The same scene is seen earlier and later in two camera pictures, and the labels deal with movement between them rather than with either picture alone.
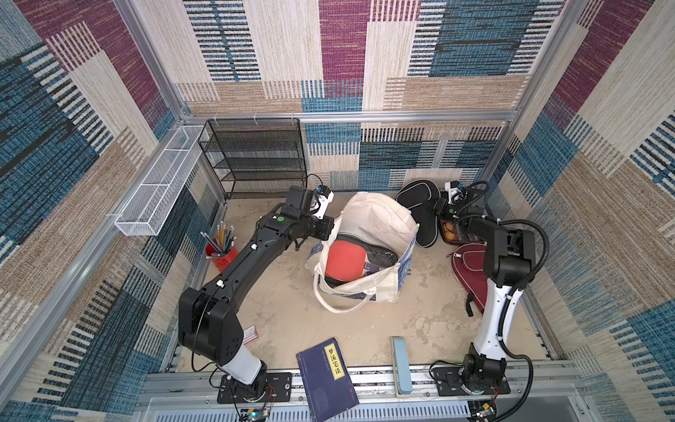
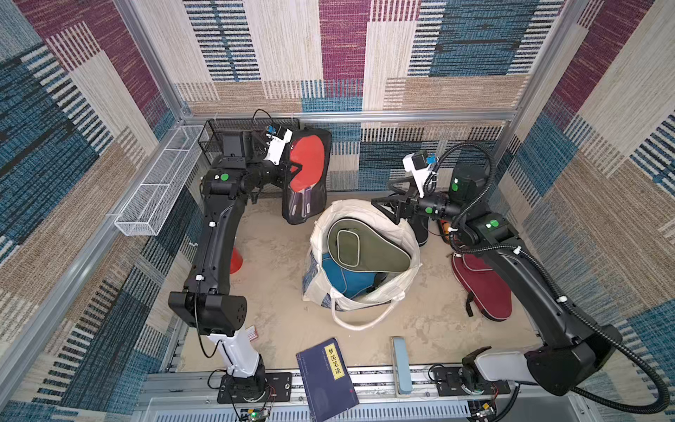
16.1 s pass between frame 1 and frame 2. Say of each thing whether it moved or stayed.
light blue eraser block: stayed
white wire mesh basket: stayed
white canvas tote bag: moved
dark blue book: stayed
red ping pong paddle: moved
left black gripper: moved
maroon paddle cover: stayed
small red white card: stayed
